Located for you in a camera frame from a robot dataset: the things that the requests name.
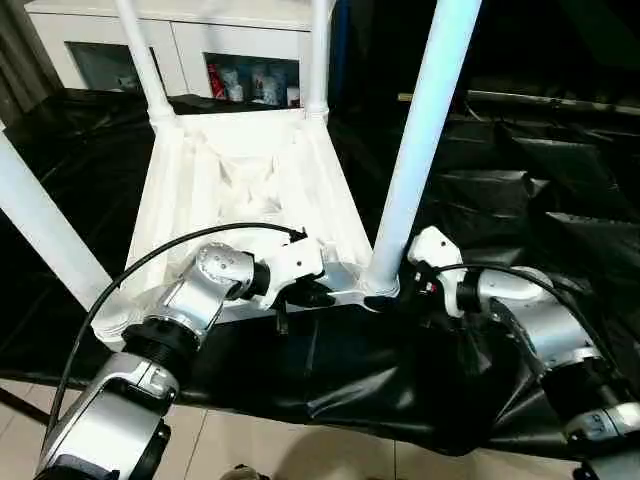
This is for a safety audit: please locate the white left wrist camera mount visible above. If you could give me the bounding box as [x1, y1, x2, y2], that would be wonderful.
[262, 234, 325, 311]

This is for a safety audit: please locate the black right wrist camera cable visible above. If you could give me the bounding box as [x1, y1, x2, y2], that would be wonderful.
[422, 263, 640, 401]

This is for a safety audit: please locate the white glass-door cabinet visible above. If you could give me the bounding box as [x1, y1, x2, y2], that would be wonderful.
[24, 0, 321, 109]

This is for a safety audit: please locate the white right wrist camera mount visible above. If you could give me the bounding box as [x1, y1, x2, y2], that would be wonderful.
[405, 225, 470, 319]

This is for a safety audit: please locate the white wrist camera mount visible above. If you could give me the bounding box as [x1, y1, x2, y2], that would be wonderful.
[405, 225, 470, 319]
[262, 234, 325, 311]

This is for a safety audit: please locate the black metal stand strut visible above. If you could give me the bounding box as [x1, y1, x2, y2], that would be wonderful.
[0, 385, 51, 426]

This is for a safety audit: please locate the black work mat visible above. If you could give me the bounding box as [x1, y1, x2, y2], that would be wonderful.
[0, 87, 640, 459]

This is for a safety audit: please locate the dark metal rail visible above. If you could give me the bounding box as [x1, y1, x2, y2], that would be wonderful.
[467, 88, 640, 117]

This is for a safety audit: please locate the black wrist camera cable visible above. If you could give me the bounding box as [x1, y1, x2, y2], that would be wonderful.
[422, 263, 640, 401]
[42, 223, 307, 454]

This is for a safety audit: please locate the black left wrist camera cable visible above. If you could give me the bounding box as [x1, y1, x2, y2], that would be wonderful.
[42, 223, 307, 454]

